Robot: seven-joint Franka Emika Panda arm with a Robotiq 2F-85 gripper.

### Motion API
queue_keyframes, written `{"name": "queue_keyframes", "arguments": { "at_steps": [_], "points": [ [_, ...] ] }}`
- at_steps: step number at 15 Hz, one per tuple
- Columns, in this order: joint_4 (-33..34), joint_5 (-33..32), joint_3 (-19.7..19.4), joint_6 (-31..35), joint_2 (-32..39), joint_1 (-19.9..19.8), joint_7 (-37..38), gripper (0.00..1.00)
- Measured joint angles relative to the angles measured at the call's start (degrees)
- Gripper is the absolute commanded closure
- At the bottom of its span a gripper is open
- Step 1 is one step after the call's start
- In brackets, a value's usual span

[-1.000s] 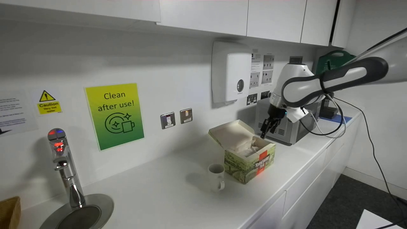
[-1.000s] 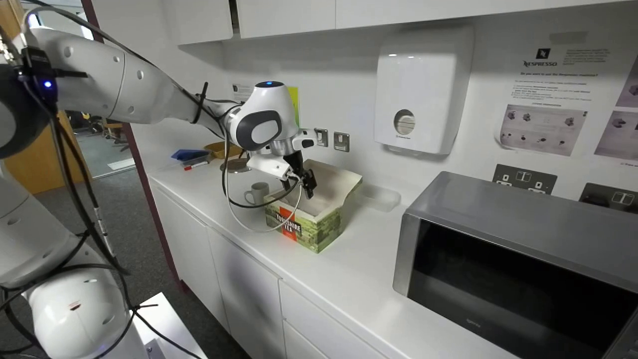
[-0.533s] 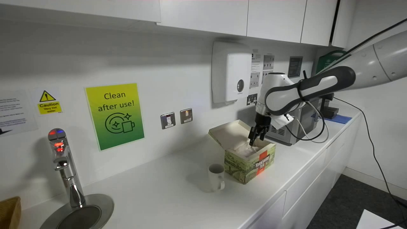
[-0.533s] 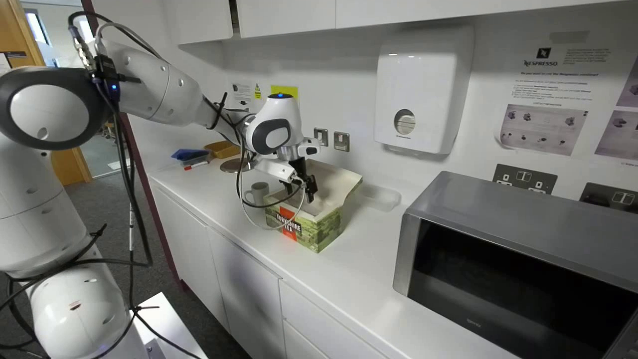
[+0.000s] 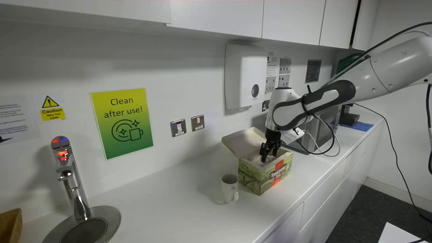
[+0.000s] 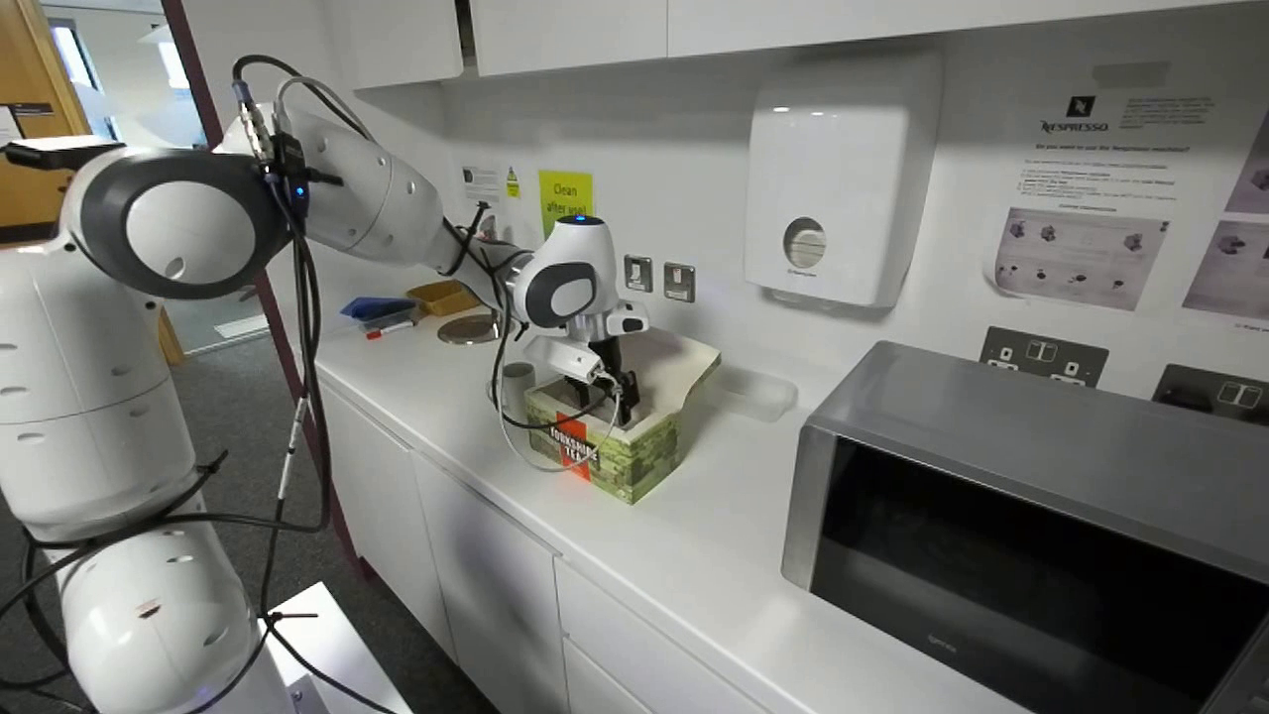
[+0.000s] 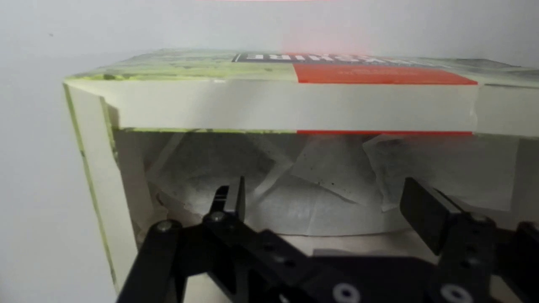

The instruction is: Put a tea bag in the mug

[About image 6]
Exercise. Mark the wooden door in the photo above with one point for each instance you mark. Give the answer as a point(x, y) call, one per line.
point(30, 79)

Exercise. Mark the yellow warning sticker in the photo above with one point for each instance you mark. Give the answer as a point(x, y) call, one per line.
point(513, 182)

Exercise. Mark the yellow sponge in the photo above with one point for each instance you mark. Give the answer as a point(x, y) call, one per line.
point(441, 296)

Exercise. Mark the round metal sink drain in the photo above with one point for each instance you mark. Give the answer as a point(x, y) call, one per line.
point(466, 329)

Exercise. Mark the silver microwave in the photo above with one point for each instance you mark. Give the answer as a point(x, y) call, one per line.
point(1041, 446)

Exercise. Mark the white mug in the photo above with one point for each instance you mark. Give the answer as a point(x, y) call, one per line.
point(515, 387)

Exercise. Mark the green tea bag box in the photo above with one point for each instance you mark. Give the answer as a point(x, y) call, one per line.
point(634, 451)

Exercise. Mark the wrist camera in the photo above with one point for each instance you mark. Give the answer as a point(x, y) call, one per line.
point(561, 358)

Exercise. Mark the white drawer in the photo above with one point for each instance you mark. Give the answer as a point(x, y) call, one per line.
point(634, 630)
point(595, 689)

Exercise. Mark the blue tray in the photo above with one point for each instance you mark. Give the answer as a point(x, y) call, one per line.
point(377, 308)

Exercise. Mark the row of white wall cabinets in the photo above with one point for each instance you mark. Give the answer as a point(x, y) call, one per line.
point(793, 25)

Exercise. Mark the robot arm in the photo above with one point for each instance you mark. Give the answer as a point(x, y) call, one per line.
point(99, 397)

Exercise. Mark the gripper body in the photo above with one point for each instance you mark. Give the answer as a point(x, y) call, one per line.
point(607, 357)

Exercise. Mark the camera on mount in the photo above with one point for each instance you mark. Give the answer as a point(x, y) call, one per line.
point(59, 151)

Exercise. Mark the microwave door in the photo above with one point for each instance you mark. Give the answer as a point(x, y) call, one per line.
point(991, 585)

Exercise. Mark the red and white pen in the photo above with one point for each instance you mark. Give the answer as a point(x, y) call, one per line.
point(389, 329)

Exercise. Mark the poster with grey photos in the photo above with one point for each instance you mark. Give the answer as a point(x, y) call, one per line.
point(1239, 258)

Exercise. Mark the clear plastic container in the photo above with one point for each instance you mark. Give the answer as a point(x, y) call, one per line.
point(758, 394)

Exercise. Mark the white cabinet door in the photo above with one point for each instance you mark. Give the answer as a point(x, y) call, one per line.
point(382, 506)
point(491, 595)

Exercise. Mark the yellow paper notice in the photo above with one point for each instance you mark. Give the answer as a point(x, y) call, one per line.
point(564, 198)

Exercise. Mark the small white notice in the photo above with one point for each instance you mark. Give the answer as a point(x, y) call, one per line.
point(481, 184)

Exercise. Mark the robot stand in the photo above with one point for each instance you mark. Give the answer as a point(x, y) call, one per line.
point(332, 645)

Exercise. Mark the white instruction poster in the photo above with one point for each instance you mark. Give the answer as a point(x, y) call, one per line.
point(1091, 208)

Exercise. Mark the white paper towel dispenser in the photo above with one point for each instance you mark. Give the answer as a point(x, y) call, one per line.
point(843, 169)

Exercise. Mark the double wall socket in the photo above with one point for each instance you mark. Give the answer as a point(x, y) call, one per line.
point(1043, 355)
point(1214, 395)

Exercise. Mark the wall switch plate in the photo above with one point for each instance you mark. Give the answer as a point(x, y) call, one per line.
point(679, 283)
point(637, 274)

